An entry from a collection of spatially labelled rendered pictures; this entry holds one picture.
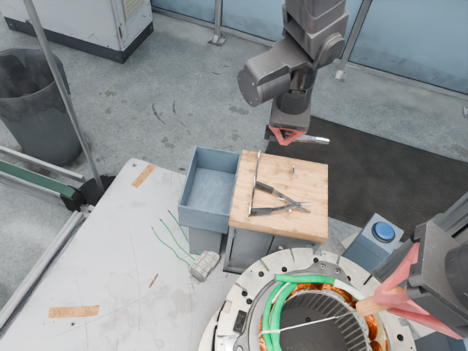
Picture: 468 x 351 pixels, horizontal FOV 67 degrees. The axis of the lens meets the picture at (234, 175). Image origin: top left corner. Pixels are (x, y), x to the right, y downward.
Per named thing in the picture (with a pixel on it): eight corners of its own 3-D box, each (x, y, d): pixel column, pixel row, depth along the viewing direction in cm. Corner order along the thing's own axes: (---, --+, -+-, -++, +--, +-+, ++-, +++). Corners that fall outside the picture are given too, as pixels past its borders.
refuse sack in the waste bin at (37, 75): (-12, 137, 185) (-50, 83, 157) (37, 92, 207) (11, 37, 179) (53, 160, 179) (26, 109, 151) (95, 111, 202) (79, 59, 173)
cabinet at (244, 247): (222, 271, 94) (229, 225, 73) (233, 212, 105) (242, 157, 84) (294, 285, 94) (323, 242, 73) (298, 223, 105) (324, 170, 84)
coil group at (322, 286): (312, 294, 60) (319, 286, 56) (314, 285, 61) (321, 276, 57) (348, 306, 59) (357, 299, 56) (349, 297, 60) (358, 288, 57)
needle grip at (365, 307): (357, 316, 40) (399, 302, 35) (353, 300, 41) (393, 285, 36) (368, 317, 40) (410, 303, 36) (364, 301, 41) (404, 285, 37)
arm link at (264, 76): (350, 35, 46) (310, -6, 49) (278, 66, 43) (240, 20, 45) (321, 94, 57) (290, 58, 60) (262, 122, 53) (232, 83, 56)
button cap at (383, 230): (388, 244, 74) (390, 242, 73) (370, 232, 76) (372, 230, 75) (395, 231, 76) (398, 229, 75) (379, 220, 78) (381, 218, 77)
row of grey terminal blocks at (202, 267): (200, 287, 91) (200, 281, 88) (186, 276, 93) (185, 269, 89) (223, 258, 96) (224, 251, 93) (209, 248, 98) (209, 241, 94)
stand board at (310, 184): (228, 225, 73) (228, 220, 71) (241, 155, 84) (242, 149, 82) (324, 243, 72) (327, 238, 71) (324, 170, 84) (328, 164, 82)
